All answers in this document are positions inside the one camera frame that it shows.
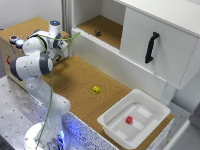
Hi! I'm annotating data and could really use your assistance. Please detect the blue button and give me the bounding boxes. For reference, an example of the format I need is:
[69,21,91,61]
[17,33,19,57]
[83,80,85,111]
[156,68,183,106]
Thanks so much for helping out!
[15,38,26,48]

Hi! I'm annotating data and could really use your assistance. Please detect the wooden drawer box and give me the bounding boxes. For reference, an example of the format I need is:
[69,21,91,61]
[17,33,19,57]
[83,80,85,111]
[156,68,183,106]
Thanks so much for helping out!
[0,16,71,88]

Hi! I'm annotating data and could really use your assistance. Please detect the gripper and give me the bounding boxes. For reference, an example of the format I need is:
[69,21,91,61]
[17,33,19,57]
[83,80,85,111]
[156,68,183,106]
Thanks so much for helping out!
[47,39,70,63]

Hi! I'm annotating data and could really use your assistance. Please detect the white cabinet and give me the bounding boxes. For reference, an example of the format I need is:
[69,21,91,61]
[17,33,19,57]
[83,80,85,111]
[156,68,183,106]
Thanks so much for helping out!
[61,0,200,108]

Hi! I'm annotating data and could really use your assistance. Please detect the red button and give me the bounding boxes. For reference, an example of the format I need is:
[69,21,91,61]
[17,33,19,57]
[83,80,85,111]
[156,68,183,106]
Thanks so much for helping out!
[9,34,19,44]

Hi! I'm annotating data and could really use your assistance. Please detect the white sliding door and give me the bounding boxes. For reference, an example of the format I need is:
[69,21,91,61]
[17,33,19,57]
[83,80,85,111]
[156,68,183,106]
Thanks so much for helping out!
[119,6,200,90]

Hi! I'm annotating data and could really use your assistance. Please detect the pink block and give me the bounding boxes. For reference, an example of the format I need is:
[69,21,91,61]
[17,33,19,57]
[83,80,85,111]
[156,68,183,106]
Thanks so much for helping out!
[125,115,134,125]

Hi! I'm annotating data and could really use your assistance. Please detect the black door handle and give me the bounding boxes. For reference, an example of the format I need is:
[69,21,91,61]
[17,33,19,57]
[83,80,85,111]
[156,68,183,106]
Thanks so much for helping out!
[144,31,161,65]

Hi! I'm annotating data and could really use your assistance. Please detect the purple block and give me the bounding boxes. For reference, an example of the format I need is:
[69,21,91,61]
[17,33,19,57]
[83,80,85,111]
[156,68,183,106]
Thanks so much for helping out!
[94,29,102,37]

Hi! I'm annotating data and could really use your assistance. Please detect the green cable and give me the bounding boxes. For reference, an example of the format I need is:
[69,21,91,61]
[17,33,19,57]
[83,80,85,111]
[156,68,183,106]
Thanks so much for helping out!
[34,31,82,150]

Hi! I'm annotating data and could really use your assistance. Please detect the white plastic box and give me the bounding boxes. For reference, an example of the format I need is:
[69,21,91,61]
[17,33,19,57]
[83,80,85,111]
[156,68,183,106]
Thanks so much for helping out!
[96,88,172,150]

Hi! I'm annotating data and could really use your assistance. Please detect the yellow block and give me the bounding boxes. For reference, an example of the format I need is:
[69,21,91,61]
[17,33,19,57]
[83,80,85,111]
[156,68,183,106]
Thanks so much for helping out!
[92,85,101,94]

